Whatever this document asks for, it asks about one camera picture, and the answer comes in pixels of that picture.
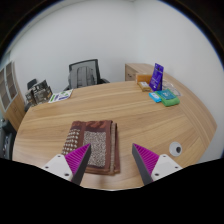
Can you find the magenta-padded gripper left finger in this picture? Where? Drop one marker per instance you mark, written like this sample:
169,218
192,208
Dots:
78,157

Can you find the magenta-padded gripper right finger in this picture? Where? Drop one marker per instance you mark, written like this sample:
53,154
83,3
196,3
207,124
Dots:
146,158

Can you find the brown patterned towel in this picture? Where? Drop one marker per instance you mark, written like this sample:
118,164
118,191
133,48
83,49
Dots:
100,133

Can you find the small blue box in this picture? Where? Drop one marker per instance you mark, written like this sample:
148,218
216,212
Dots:
155,97

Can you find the green box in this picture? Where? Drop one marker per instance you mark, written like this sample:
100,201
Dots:
170,100

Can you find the white and green leaflet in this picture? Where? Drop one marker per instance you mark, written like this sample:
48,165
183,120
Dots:
61,96

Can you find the small tan box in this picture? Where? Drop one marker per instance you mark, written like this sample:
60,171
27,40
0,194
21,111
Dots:
145,86

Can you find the black padded office chair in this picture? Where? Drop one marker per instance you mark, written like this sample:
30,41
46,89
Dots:
6,140

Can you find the large dark printed carton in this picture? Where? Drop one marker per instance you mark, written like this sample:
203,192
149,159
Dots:
42,92

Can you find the small dark printed carton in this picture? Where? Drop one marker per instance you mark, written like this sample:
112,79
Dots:
30,97

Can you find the wooden cabinet with glass doors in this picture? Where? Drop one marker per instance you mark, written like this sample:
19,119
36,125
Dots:
15,113

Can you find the orange box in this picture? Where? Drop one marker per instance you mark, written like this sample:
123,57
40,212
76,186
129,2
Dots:
143,78

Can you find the grey backpack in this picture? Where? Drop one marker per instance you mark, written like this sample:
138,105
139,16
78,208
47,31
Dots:
82,77

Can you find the purple standing package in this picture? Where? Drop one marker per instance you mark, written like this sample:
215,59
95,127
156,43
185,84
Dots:
156,78

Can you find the small black chair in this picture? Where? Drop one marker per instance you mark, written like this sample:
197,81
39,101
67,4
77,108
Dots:
31,83

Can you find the low wooden sideboard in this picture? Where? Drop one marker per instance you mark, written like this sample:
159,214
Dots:
133,71

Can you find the black mesh office chair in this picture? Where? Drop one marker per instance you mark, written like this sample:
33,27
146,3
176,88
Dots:
83,63

